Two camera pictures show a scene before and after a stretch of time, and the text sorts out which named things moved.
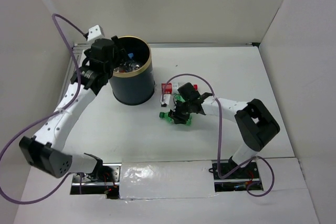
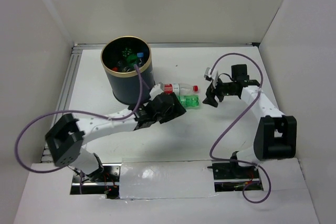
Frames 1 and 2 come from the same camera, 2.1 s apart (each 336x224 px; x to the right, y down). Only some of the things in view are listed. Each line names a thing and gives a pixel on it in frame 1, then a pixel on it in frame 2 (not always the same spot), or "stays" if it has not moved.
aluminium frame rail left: (78, 50) stays
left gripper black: (121, 54) to (175, 110)
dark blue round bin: (133, 82) stays
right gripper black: (178, 118) to (210, 94)
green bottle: (165, 115) to (131, 59)
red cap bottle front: (126, 67) stays
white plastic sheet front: (140, 180) stays
